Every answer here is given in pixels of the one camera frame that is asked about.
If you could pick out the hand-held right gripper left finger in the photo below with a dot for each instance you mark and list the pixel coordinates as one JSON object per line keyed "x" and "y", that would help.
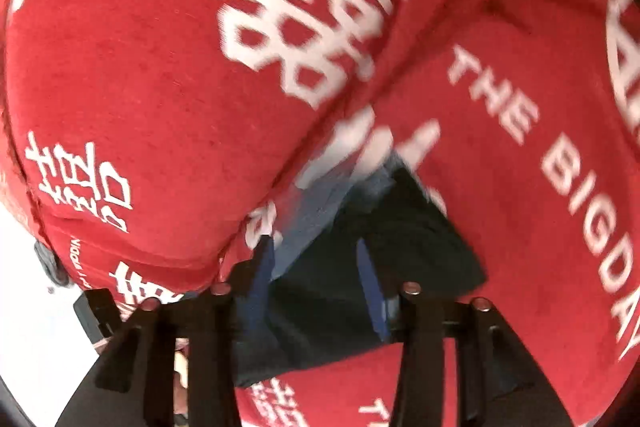
{"x": 264, "y": 277}

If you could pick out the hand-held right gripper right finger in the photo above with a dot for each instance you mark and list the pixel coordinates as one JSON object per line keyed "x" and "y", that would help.
{"x": 372, "y": 297}

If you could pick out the black object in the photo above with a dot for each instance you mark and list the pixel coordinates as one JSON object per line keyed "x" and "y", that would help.
{"x": 97, "y": 314}
{"x": 50, "y": 264}

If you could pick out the dark pants with blue waistband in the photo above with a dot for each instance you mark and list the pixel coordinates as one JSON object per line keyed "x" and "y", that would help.
{"x": 320, "y": 312}

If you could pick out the red printed blanket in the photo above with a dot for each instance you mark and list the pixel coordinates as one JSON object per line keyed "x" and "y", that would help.
{"x": 150, "y": 82}

